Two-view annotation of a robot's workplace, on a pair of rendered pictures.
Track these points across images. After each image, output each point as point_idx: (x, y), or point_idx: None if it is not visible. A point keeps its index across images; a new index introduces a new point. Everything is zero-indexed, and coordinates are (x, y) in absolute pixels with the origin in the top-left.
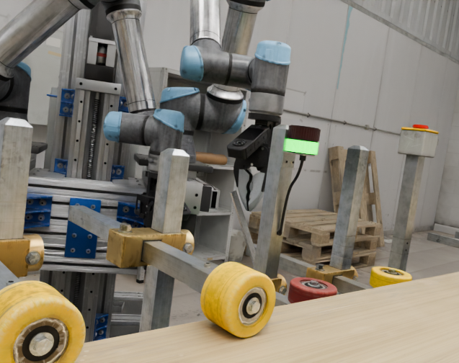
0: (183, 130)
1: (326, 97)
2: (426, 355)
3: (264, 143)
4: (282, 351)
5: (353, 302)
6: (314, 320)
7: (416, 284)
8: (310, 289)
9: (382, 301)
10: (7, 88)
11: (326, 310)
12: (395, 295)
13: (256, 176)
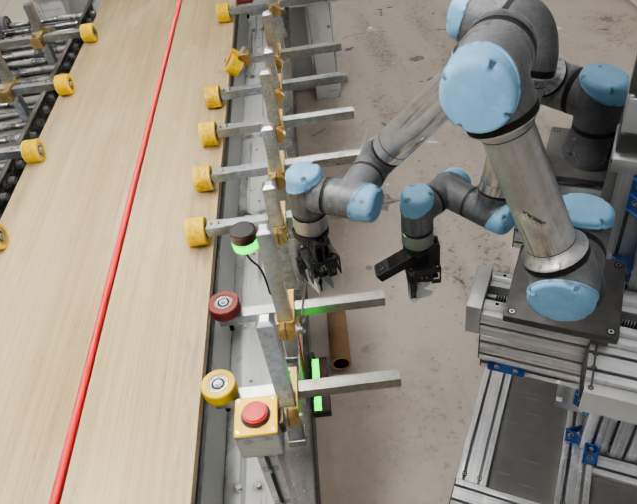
0: (405, 215)
1: None
2: (136, 295)
3: (302, 244)
4: (176, 248)
5: (194, 310)
6: (189, 275)
7: (192, 383)
8: (217, 294)
9: (186, 327)
10: (558, 104)
11: (195, 288)
12: (187, 345)
13: None
